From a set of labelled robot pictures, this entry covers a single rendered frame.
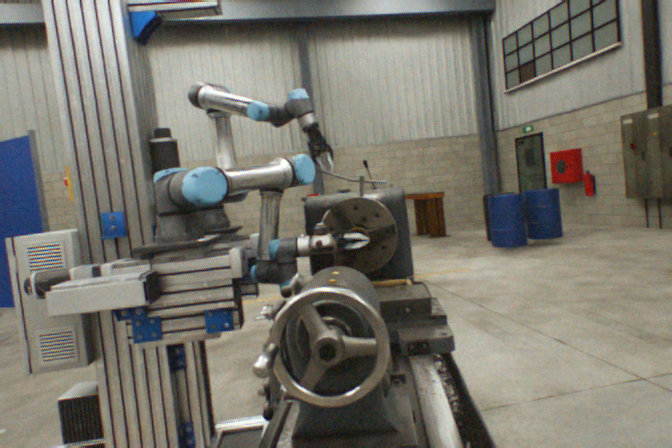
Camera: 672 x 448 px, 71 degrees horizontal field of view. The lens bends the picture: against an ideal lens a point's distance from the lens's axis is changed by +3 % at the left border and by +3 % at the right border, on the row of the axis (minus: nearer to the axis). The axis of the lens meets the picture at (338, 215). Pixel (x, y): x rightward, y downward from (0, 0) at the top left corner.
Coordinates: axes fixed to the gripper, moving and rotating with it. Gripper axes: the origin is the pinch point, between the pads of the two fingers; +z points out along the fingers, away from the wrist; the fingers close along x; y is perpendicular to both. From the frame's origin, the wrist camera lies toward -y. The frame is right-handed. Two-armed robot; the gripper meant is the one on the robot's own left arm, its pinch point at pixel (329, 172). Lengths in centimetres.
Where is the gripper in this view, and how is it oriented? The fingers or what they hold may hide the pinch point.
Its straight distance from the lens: 189.4
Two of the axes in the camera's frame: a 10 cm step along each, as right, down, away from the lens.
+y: -0.7, 0.6, -10.0
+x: 9.2, -3.8, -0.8
